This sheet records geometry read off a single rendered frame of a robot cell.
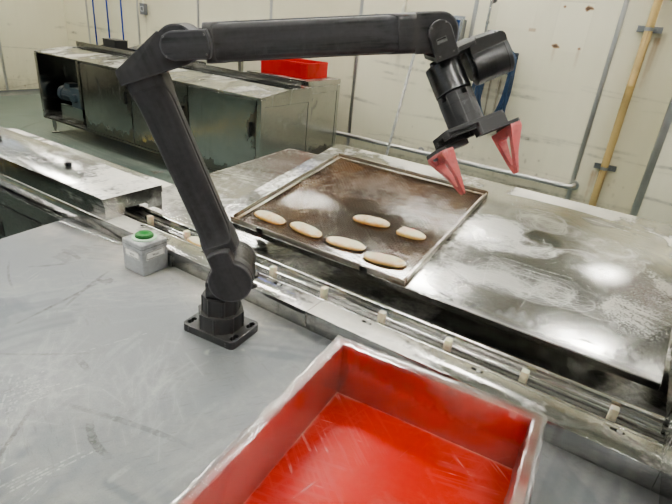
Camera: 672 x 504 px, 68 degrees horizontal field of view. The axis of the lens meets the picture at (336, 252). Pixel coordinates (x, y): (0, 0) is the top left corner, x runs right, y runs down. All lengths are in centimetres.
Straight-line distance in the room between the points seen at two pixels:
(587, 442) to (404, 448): 27
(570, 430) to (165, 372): 65
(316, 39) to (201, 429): 60
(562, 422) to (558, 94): 387
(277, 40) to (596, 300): 79
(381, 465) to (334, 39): 62
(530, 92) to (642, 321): 362
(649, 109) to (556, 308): 351
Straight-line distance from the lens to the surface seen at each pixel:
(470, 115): 83
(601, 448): 87
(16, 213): 184
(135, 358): 95
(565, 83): 456
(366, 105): 521
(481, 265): 117
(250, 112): 387
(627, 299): 118
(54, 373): 96
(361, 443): 79
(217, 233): 88
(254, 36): 80
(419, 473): 77
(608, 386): 107
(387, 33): 81
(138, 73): 82
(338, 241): 118
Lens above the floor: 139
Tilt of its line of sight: 25 degrees down
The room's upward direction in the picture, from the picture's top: 6 degrees clockwise
